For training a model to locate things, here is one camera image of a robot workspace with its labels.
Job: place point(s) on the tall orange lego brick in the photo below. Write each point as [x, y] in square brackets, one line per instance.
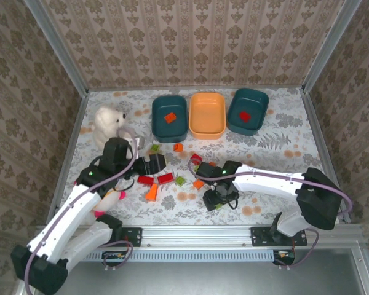
[152, 192]

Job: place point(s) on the red lego brick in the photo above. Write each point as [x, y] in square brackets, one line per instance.
[166, 178]
[145, 180]
[244, 116]
[196, 158]

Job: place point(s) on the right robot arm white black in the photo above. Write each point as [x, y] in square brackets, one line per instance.
[264, 181]

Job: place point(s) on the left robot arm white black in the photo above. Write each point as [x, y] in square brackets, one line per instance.
[77, 202]

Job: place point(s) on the floral tablecloth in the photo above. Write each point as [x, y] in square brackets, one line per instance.
[203, 212]

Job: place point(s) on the flat red lego brick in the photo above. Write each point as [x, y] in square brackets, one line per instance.
[145, 180]

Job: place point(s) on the teal plastic bin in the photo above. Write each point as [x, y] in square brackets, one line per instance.
[252, 104]
[160, 129]

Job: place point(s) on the white plush bear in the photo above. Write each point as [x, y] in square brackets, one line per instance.
[106, 123]

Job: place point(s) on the pink white plush doll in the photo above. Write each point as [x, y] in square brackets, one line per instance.
[109, 201]

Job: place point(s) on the orange plastic bin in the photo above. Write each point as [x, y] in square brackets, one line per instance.
[207, 116]

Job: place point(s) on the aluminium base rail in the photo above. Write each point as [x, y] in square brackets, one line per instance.
[196, 236]

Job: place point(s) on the aluminium side rail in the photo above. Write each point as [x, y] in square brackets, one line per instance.
[318, 138]
[67, 153]

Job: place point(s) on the aluminium frame post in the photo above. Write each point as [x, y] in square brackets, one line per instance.
[58, 49]
[330, 46]

